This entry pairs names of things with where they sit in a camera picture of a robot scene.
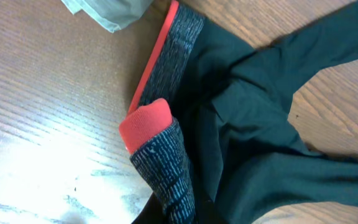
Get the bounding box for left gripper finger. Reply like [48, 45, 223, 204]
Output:
[132, 193, 165, 224]

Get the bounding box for black leggings with red waistband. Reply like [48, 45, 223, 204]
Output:
[119, 1, 358, 223]

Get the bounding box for folded grey-brown trousers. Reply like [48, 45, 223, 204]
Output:
[62, 0, 153, 33]

